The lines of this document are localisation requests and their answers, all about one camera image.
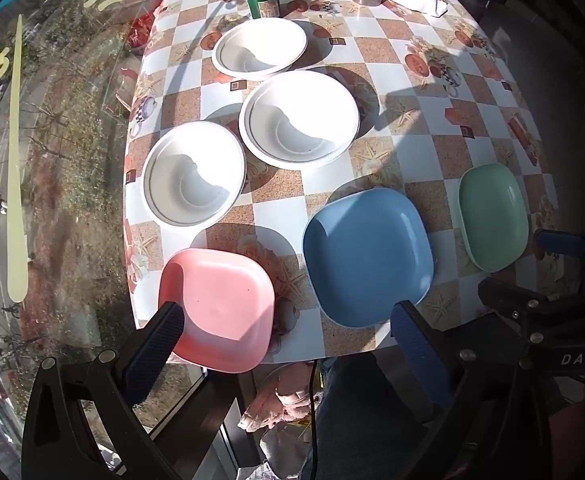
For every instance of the pink plate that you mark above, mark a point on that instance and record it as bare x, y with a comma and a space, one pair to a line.
222, 305

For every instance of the person's right forearm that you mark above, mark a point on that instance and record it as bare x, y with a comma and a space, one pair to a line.
582, 435

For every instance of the blue plate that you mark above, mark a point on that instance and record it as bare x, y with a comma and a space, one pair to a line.
367, 255

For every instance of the yellow window decal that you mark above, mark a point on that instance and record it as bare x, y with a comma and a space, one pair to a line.
17, 210
102, 2

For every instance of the green plate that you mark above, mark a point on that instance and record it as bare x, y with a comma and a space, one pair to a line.
492, 215

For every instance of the person's leg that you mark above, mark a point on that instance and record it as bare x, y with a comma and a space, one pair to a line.
352, 420

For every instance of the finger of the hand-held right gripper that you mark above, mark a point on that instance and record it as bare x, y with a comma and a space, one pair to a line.
512, 300
565, 244

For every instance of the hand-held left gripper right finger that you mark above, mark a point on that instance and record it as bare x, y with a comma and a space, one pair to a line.
420, 360

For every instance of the white bowl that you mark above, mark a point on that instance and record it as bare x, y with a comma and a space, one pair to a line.
195, 175
300, 117
260, 47

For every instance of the checkered tablecloth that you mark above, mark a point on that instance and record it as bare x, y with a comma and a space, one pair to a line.
422, 90

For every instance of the black window frame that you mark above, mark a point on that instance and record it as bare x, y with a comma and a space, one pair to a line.
197, 410

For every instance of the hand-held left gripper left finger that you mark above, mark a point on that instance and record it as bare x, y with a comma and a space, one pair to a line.
155, 347

